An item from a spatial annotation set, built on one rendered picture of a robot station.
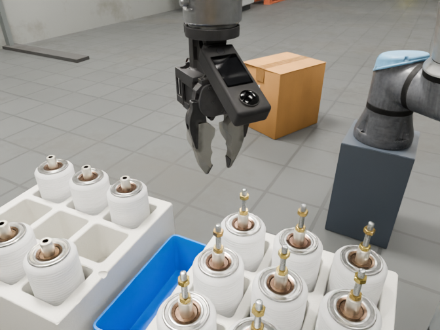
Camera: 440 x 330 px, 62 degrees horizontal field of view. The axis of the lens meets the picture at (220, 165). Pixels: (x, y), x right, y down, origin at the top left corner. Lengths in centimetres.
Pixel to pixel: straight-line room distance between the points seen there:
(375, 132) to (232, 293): 56
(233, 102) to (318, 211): 87
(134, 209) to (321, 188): 73
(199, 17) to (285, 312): 46
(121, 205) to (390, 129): 69
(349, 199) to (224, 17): 75
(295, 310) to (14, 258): 54
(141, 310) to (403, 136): 78
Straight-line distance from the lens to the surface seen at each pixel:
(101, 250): 99
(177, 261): 100
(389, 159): 102
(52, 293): 79
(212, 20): 47
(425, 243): 125
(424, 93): 93
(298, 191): 133
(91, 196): 95
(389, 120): 102
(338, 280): 74
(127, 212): 89
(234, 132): 54
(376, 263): 74
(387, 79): 99
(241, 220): 75
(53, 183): 103
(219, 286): 67
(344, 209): 113
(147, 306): 96
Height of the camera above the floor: 75
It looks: 31 degrees down
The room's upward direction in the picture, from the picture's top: straight up
